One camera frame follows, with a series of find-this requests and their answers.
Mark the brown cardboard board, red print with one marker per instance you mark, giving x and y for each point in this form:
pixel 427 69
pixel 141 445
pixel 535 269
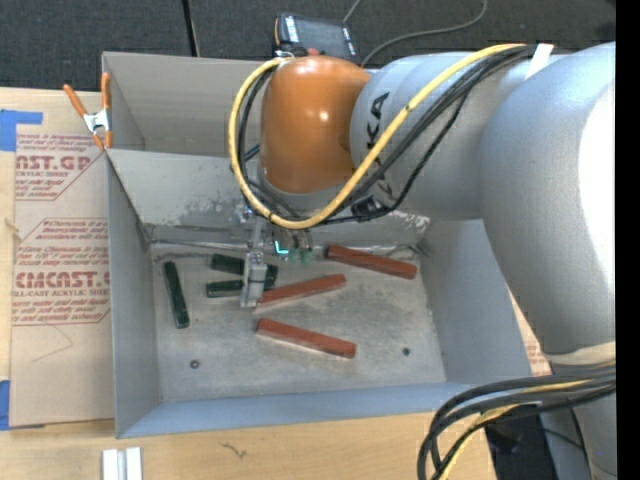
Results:
pixel 60 358

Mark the dark green flat block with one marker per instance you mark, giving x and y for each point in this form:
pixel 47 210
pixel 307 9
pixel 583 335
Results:
pixel 176 295
pixel 227 263
pixel 225 288

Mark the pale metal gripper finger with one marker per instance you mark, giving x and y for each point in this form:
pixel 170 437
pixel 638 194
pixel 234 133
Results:
pixel 257 275
pixel 246 298

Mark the grey metal bin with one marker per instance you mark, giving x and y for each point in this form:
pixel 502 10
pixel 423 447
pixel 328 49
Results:
pixel 300 368

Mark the red-brown flat block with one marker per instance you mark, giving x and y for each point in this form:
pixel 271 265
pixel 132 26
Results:
pixel 372 262
pixel 305 338
pixel 302 289

